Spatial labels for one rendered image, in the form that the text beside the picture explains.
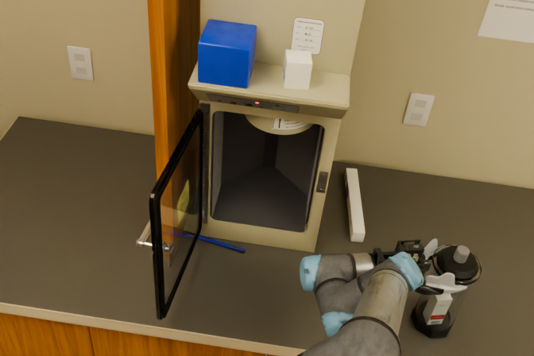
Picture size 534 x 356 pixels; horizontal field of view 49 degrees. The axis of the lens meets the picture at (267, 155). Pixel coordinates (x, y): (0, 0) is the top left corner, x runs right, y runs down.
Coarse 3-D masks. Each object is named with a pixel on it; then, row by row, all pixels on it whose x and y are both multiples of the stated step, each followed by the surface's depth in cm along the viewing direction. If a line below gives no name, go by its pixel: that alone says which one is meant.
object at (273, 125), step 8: (248, 120) 140; (256, 120) 138; (264, 120) 137; (272, 120) 137; (280, 120) 136; (288, 120) 136; (264, 128) 138; (272, 128) 137; (280, 128) 137; (288, 128) 137; (296, 128) 138; (304, 128) 139
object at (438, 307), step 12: (480, 264) 132; (468, 288) 132; (420, 300) 141; (432, 300) 136; (444, 300) 134; (456, 300) 133; (420, 312) 141; (432, 312) 138; (444, 312) 136; (456, 312) 138; (432, 324) 140; (444, 324) 139
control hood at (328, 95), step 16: (256, 64) 123; (192, 80) 117; (256, 80) 119; (272, 80) 119; (320, 80) 121; (336, 80) 121; (240, 96) 118; (256, 96) 116; (272, 96) 115; (288, 96) 115; (304, 96) 116; (320, 96) 116; (336, 96) 117; (304, 112) 125; (320, 112) 123; (336, 112) 120
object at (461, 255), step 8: (448, 248) 133; (456, 248) 133; (464, 248) 129; (440, 256) 132; (448, 256) 131; (456, 256) 129; (464, 256) 128; (472, 256) 132; (440, 264) 130; (448, 264) 129; (456, 264) 130; (464, 264) 130; (472, 264) 130; (448, 272) 129; (456, 272) 128; (464, 272) 128; (472, 272) 129
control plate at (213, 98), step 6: (210, 96) 122; (216, 96) 121; (222, 96) 120; (228, 96) 119; (216, 102) 128; (222, 102) 127; (228, 102) 126; (234, 102) 125; (240, 102) 124; (246, 102) 122; (252, 102) 121; (258, 102) 120; (264, 102) 119; (264, 108) 127; (270, 108) 126; (276, 108) 125; (282, 108) 124; (288, 108) 123; (294, 108) 122
